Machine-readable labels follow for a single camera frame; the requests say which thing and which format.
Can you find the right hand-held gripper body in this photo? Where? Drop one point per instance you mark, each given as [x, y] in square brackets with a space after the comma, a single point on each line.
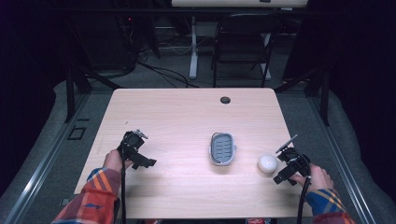
[295, 160]

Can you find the white round soap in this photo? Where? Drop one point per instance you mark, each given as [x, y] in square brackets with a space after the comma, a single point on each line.
[267, 163]

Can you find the person's right hand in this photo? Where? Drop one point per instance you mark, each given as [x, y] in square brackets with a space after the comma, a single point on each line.
[316, 179]

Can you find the person's left hand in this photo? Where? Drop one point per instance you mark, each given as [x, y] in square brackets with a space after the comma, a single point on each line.
[113, 160]

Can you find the black folding chair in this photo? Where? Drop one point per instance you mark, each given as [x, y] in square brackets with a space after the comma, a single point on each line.
[243, 46]

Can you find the white desk leg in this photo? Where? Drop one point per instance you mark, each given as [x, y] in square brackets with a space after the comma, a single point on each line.
[193, 53]

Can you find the black metal stand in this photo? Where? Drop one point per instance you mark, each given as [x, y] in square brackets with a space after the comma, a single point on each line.
[317, 90]
[74, 90]

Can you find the red packet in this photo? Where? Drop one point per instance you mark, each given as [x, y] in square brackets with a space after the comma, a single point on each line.
[258, 221]

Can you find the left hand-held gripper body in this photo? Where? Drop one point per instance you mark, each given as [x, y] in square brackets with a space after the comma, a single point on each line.
[133, 142]

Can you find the grey soap dish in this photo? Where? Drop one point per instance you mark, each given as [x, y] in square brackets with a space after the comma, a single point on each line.
[222, 148]

